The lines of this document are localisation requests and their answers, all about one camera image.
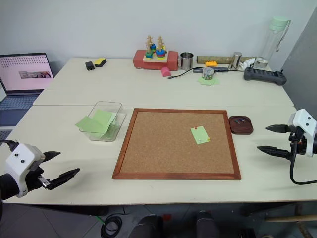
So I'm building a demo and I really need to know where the coiled black cable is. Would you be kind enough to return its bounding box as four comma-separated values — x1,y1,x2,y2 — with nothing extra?
100,214,123,237

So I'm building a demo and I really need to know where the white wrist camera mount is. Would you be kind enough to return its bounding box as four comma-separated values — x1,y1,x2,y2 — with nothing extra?
287,108,317,158
4,143,46,198

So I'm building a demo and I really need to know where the clear glass cup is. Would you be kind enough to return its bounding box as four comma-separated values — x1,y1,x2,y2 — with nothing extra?
202,67,215,81

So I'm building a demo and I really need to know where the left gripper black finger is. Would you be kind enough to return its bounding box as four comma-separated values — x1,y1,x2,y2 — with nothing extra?
47,168,81,191
41,150,61,164

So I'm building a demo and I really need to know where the clear bottle green lid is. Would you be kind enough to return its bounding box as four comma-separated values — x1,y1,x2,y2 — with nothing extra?
262,15,292,63

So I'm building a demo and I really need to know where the steel cylinder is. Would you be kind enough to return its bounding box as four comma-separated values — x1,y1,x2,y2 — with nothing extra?
228,51,242,70

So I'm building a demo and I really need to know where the olive rolled tube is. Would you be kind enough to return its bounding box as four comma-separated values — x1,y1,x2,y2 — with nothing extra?
196,55,254,64

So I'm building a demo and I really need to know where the dark rounded shape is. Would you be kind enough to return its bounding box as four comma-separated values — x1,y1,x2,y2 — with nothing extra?
128,214,164,238
195,210,221,238

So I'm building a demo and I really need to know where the steel cup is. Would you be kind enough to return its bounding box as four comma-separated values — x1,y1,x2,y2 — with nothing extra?
179,51,195,70

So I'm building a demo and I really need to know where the green paper note large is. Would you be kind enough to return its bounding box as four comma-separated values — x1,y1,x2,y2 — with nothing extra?
75,116,110,132

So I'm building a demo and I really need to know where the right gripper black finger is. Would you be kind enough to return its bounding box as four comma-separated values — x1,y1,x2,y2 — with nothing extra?
265,124,289,134
256,145,291,160

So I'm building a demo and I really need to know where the green sticky note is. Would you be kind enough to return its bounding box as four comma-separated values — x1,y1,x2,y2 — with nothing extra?
190,126,211,144

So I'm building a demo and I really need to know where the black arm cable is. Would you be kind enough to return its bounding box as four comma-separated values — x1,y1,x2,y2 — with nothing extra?
0,139,19,152
289,133,317,185

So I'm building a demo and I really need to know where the cork board wooden frame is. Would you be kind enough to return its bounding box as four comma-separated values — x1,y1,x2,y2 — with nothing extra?
111,108,242,181

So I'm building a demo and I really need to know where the white crumpled cloth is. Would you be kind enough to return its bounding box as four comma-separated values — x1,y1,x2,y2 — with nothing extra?
238,58,257,70

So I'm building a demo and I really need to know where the brown wooden dish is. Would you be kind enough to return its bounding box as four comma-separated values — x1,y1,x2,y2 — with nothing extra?
228,115,255,136

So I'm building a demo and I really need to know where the clear plastic box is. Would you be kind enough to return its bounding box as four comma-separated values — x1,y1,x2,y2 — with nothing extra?
85,101,123,143

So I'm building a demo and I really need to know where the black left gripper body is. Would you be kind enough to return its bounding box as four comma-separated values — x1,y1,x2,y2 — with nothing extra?
23,158,54,193

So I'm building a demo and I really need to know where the open laptop pink screen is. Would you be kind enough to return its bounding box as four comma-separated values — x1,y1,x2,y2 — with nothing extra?
0,52,55,110

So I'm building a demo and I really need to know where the grey partition panel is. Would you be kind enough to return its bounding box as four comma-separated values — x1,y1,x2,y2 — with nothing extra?
279,6,317,118

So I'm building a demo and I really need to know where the black usb cable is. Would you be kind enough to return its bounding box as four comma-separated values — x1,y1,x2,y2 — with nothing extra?
167,68,199,80

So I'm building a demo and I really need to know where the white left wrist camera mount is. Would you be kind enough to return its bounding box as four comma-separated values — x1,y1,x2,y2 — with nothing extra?
4,143,46,198

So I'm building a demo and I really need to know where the dark grey remote controller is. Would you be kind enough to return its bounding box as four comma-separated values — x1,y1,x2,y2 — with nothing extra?
243,64,288,86

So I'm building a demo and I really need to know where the red rectangular block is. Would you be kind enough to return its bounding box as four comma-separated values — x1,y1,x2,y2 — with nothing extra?
132,49,180,72

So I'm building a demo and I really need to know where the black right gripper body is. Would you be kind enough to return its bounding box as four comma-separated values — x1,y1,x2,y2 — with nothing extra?
284,125,312,160

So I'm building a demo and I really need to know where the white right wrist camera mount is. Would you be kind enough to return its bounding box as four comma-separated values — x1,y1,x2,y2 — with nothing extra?
287,108,317,158

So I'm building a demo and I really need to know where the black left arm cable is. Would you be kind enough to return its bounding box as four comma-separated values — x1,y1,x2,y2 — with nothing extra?
0,139,19,152

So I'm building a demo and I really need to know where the yellow black sponge eraser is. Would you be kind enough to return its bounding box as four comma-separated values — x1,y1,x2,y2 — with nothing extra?
94,57,108,68

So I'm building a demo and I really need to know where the wooden peg stacking toy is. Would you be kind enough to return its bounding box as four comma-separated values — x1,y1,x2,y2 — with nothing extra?
143,35,170,64

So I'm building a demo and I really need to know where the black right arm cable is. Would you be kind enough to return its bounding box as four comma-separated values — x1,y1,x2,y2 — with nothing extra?
289,133,317,185

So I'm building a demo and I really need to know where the wooden bar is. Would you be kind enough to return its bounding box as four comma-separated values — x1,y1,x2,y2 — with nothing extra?
264,215,317,223

